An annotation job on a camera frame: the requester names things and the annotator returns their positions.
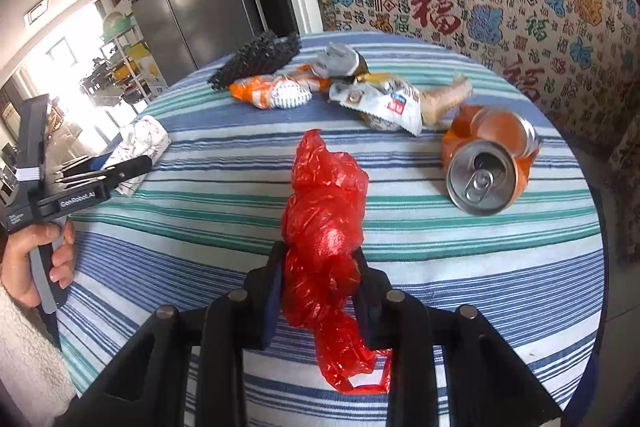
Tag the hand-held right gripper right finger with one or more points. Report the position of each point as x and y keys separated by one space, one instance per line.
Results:
x=361 y=313

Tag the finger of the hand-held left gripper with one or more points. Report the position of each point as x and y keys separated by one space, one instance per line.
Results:
x=97 y=163
x=127 y=168

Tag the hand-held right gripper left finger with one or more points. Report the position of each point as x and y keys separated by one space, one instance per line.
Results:
x=274 y=302

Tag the white printed packet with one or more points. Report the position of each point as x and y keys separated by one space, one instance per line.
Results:
x=142 y=142

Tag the red plastic bag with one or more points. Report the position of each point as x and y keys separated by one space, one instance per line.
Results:
x=320 y=227

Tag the orange and white wrapper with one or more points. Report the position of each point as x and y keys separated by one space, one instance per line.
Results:
x=272 y=93

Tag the orange drink can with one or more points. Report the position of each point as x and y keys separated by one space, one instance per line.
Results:
x=482 y=172

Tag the tan paper scrap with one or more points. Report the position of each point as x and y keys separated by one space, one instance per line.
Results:
x=442 y=99

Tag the grey wrapper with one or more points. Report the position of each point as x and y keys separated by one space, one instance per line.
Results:
x=337 y=59

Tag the person's left forearm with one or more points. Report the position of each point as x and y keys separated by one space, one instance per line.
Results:
x=25 y=357

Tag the person's left hand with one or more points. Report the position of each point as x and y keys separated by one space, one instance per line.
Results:
x=17 y=267

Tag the striped tablecloth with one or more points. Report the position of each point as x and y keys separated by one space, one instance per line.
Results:
x=210 y=207

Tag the yellow cardboard box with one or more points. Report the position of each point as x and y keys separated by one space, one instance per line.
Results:
x=150 y=69

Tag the white storage rack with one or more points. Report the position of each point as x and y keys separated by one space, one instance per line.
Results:
x=120 y=52

